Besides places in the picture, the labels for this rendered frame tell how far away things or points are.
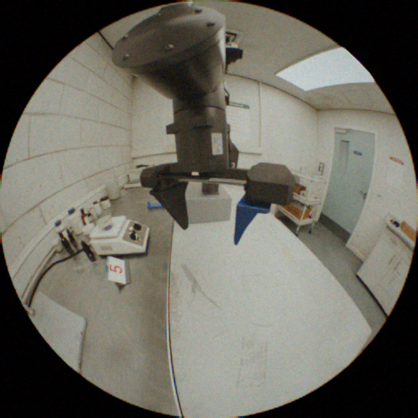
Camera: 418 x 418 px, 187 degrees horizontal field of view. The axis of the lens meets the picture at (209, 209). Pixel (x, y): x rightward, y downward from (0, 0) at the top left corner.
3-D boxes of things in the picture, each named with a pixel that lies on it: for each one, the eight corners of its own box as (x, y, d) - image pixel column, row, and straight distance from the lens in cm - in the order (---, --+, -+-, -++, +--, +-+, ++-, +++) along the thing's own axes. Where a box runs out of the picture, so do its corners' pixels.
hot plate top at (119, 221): (127, 217, 52) (126, 215, 51) (117, 236, 42) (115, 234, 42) (102, 221, 57) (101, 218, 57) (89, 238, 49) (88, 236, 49)
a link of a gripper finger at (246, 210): (270, 210, 10) (273, 188, 16) (227, 203, 11) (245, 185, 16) (256, 267, 15) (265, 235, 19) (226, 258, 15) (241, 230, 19)
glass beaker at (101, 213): (104, 224, 52) (97, 202, 50) (118, 223, 49) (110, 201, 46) (95, 235, 48) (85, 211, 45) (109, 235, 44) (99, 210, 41)
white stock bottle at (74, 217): (74, 236, 79) (64, 213, 75) (75, 230, 85) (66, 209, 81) (85, 231, 76) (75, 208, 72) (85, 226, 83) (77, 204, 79)
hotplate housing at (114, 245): (150, 231, 54) (145, 214, 50) (146, 255, 44) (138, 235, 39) (104, 235, 63) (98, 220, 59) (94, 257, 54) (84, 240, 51)
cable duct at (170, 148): (261, 153, 211) (262, 148, 211) (264, 154, 206) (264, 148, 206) (133, 157, 192) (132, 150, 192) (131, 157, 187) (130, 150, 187)
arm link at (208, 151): (296, 96, 10) (289, 117, 16) (131, 133, 20) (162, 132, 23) (291, 210, 10) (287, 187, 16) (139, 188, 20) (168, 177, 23)
